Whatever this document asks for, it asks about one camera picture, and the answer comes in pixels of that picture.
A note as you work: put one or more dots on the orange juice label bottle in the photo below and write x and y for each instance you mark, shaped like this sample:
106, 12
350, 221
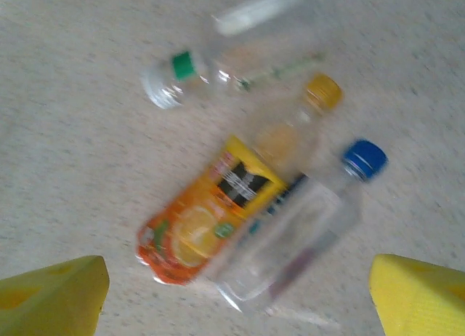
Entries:
203, 212

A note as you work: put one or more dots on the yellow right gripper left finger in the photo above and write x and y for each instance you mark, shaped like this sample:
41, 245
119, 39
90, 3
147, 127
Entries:
51, 299

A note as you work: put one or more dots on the clear bottle blue cap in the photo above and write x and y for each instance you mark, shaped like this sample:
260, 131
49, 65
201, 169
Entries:
290, 241

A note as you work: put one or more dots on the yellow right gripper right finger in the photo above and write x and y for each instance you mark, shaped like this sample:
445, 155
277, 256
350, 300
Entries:
425, 299

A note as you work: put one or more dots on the clear bottle green white label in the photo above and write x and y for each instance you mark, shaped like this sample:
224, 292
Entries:
183, 65

